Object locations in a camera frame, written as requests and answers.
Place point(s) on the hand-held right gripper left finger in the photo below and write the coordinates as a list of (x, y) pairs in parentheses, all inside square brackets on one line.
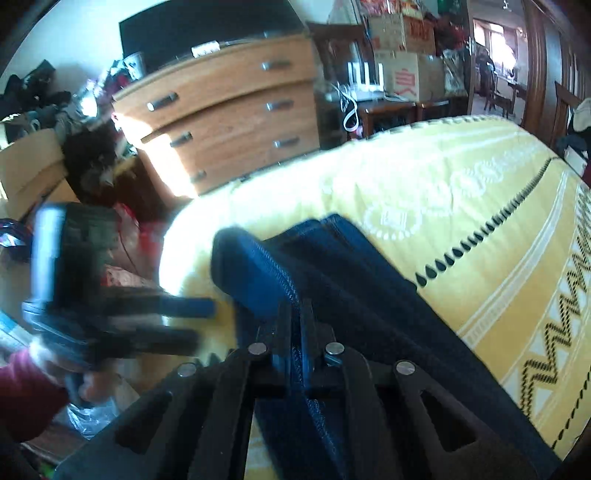
[(276, 353)]

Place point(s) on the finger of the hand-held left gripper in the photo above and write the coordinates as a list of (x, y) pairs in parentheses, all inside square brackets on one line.
[(189, 307), (157, 342)]

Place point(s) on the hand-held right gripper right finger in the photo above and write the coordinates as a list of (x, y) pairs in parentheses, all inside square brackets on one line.
[(319, 355)]

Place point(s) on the navy blue pants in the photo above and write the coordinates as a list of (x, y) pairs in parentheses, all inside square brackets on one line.
[(351, 286)]

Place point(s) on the person's left forearm red sleeve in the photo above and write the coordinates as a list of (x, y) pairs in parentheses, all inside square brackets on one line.
[(25, 397)]

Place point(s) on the person's left hand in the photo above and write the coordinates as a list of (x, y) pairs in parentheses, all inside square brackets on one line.
[(98, 385)]

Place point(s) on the red plastic bag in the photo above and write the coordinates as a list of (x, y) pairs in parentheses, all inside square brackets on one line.
[(136, 240)]

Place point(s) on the plain light cardboard box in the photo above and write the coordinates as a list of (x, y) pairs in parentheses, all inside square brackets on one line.
[(30, 170)]

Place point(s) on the clear plastic bag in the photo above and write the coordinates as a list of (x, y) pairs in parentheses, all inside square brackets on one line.
[(92, 417)]

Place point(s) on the black fluffy cloth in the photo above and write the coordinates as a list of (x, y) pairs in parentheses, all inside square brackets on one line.
[(97, 161)]

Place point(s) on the pile of dark clothes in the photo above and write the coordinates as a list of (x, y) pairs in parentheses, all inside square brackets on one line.
[(41, 99)]

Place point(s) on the wooden chest of drawers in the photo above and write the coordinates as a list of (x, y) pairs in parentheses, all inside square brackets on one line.
[(221, 115)]

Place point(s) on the white printed mug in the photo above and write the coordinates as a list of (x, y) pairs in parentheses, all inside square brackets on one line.
[(135, 63)]

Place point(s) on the yellow patterned bed blanket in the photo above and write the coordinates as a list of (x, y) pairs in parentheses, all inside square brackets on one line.
[(461, 194)]

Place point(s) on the dark wooden table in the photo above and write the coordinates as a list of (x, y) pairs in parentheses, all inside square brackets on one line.
[(397, 115)]

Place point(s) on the black flat television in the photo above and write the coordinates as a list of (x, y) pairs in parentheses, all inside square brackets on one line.
[(203, 32)]

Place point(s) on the white router with antennas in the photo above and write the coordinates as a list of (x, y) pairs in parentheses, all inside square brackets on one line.
[(364, 81)]

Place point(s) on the large brown cardboard box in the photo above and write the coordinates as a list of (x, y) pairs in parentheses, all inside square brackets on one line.
[(408, 76)]

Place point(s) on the small brown cardboard box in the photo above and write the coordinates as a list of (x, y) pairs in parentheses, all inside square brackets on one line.
[(401, 32)]

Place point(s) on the heap of clothes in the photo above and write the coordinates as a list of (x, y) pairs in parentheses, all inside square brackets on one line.
[(577, 138)]

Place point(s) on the dark wooden headboard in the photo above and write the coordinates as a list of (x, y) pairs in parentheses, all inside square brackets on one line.
[(565, 110)]

